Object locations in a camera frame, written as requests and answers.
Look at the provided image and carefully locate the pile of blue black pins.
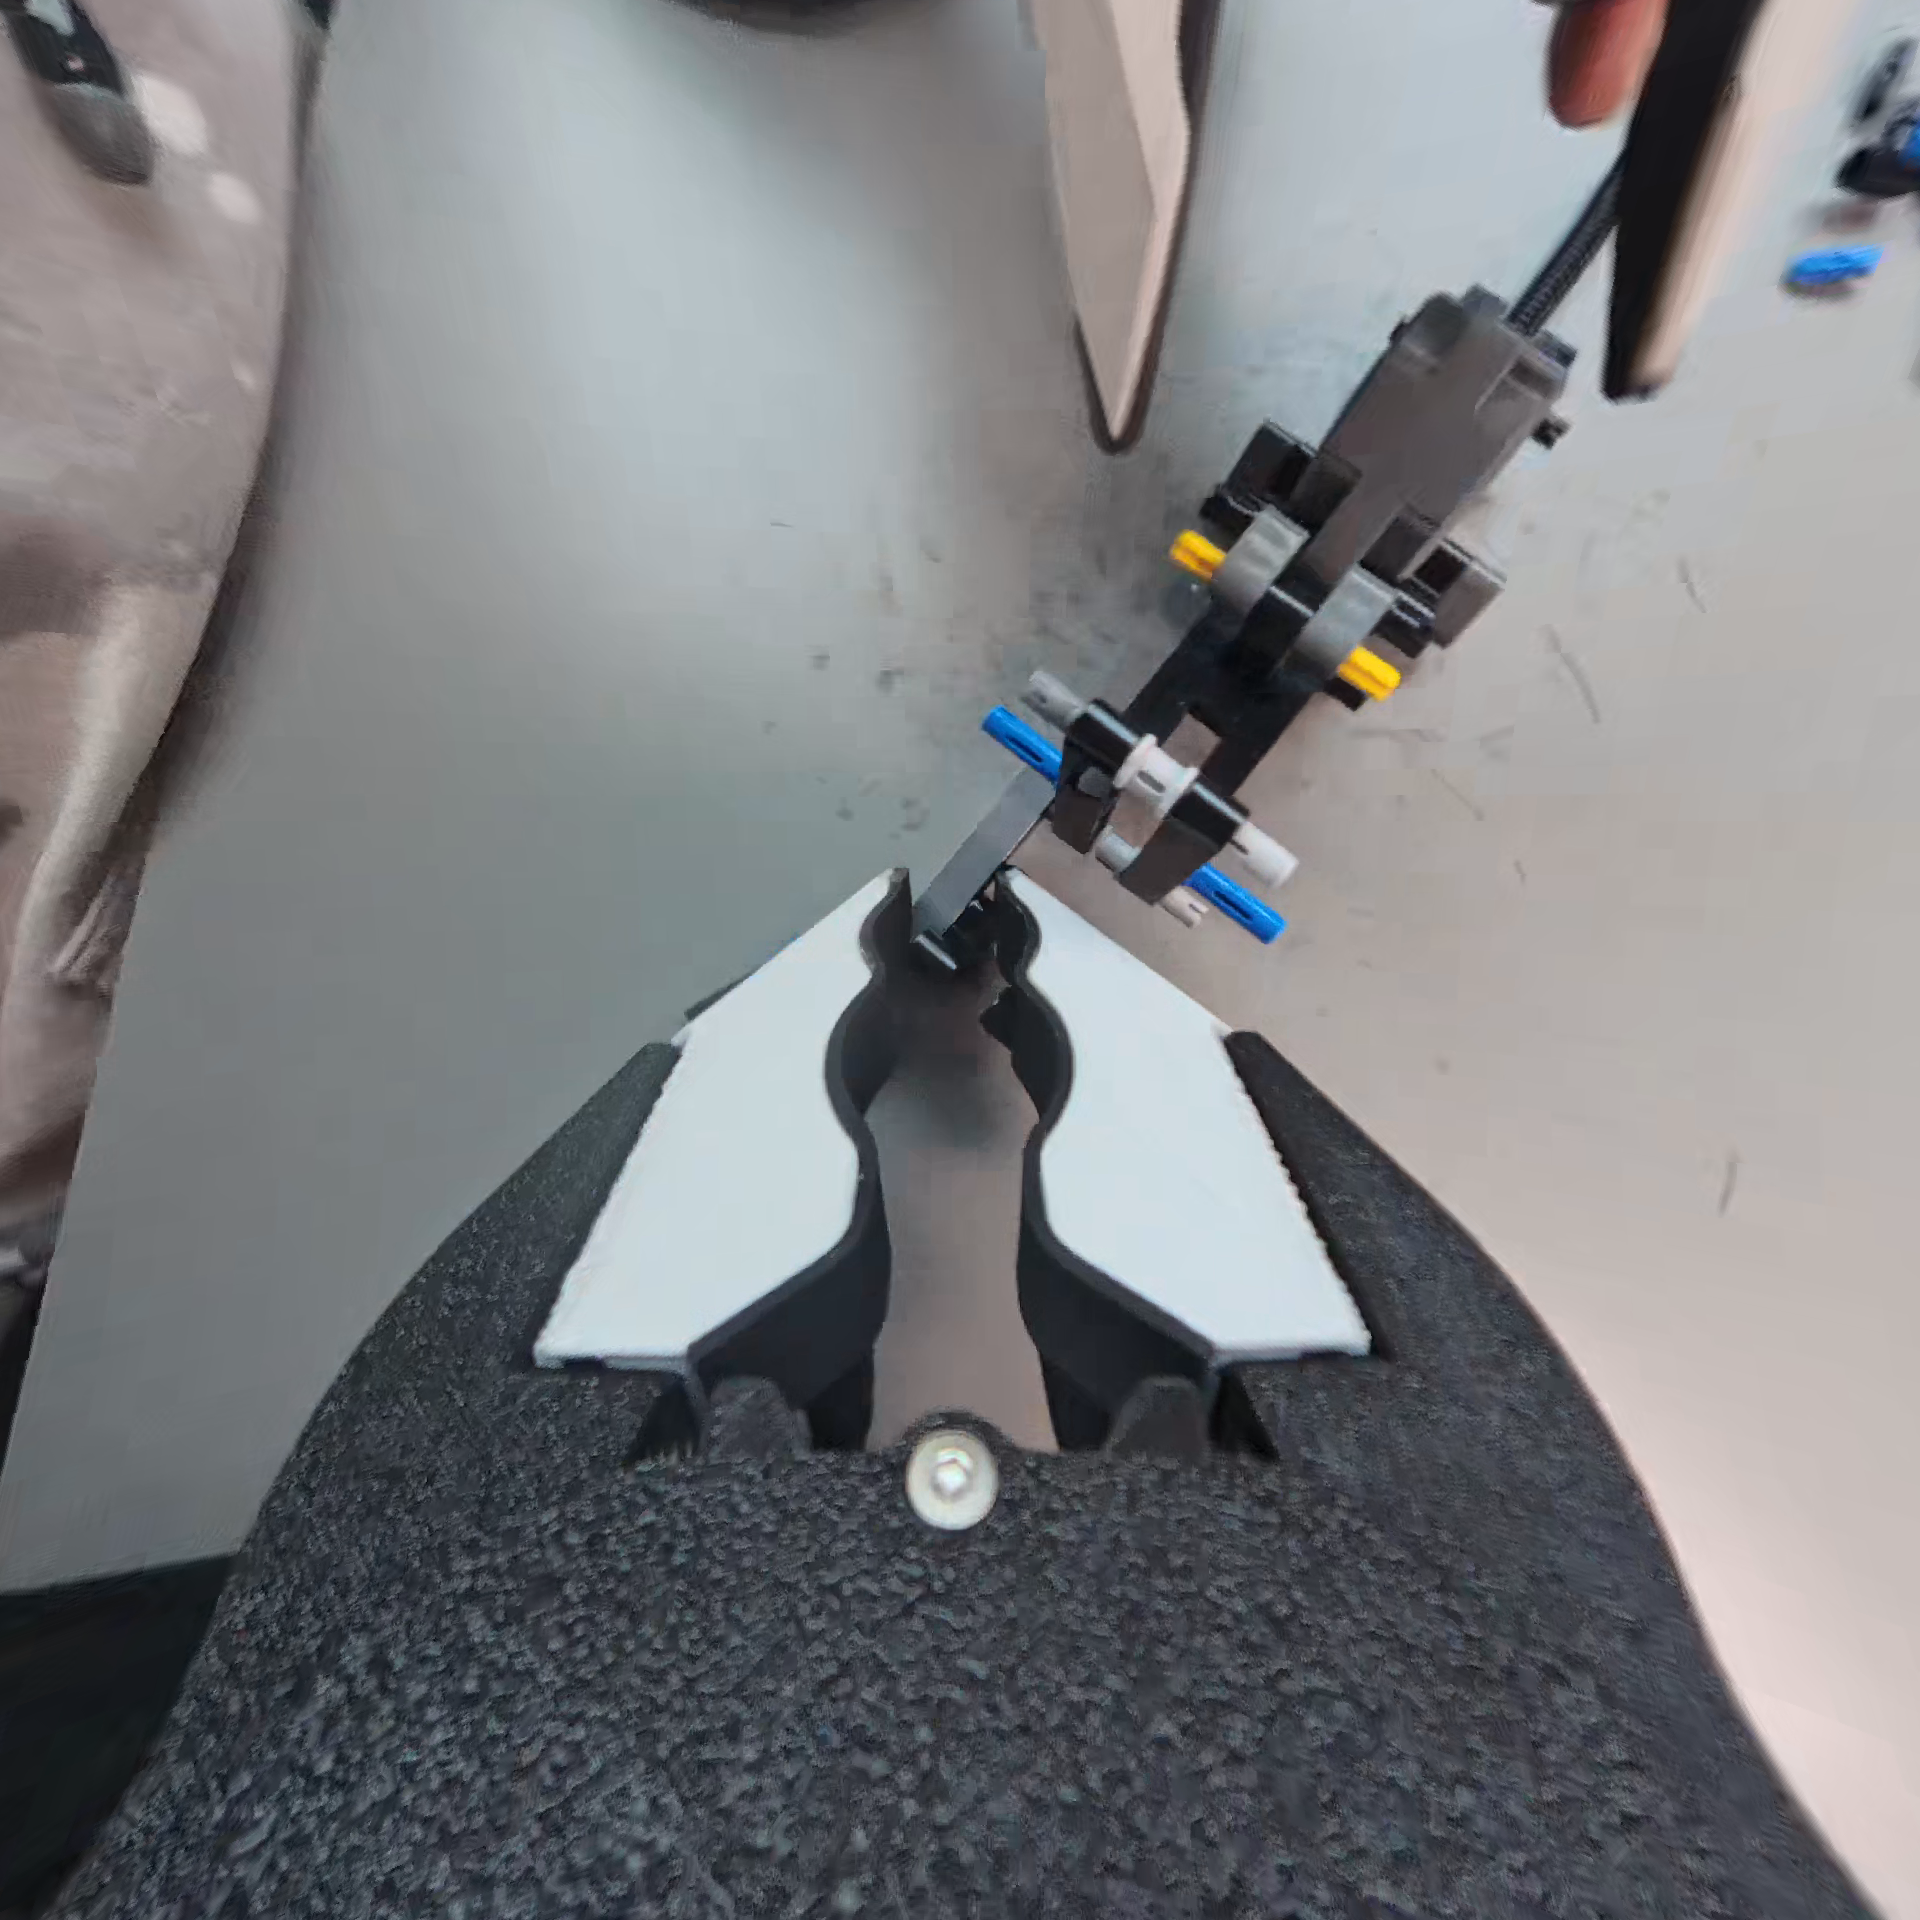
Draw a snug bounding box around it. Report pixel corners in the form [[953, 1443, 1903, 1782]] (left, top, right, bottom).
[[1782, 36, 1920, 296]]

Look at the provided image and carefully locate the grey camouflage jacket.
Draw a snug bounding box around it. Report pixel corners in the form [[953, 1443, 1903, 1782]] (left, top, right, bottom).
[[0, 0, 332, 1292]]

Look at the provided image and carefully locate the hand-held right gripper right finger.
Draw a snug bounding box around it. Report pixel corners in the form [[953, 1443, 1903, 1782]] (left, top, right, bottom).
[[982, 872, 1375, 1455]]

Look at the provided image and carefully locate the person's left hand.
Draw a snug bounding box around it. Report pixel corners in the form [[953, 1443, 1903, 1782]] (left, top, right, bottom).
[[1545, 0, 1671, 131]]

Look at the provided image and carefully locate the black braided cable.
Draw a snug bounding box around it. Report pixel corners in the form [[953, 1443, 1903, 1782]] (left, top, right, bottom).
[[1503, 159, 1631, 329]]

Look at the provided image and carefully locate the grey desk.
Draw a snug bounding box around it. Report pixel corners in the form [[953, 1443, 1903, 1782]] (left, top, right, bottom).
[[0, 0, 1920, 1920]]

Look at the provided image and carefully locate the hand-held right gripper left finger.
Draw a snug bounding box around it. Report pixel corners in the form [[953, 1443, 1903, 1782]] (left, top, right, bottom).
[[533, 867, 916, 1455]]

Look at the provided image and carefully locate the black toy brick assembly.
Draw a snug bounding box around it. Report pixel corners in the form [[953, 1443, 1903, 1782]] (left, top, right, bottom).
[[908, 287, 1580, 976]]

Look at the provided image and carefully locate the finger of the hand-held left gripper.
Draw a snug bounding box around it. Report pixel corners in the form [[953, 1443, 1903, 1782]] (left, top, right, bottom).
[[1023, 0, 1225, 457], [1601, 0, 1775, 406]]

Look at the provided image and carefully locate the black cord toggle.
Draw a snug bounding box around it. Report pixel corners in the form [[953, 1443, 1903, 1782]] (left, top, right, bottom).
[[0, 0, 159, 185]]

